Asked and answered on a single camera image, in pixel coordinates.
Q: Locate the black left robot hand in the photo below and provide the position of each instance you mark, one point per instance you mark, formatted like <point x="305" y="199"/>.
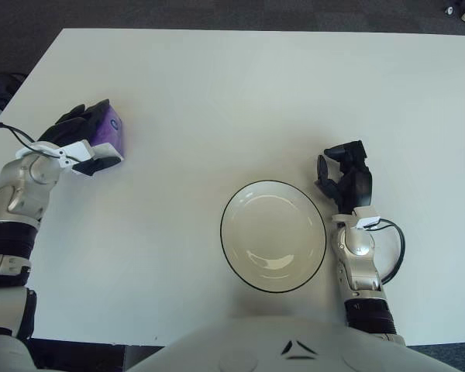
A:
<point x="69" y="128"/>

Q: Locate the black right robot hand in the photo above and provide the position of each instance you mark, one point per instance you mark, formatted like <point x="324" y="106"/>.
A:
<point x="358" y="182"/>

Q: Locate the purple tissue paper pack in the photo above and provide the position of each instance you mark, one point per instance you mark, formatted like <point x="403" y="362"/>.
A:
<point x="110" y="129"/>

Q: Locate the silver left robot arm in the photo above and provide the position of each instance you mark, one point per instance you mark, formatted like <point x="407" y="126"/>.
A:
<point x="27" y="182"/>

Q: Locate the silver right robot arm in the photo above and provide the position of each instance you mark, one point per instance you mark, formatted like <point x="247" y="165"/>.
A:
<point x="356" y="244"/>

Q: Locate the white plate with black rim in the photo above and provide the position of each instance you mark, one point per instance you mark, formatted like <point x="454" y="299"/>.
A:
<point x="273" y="232"/>

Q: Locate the black bag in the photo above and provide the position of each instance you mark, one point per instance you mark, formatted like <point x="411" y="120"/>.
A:
<point x="0" y="85"/>

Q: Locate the silver robot torso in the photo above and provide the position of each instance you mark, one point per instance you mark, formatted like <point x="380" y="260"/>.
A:
<point x="255" y="345"/>

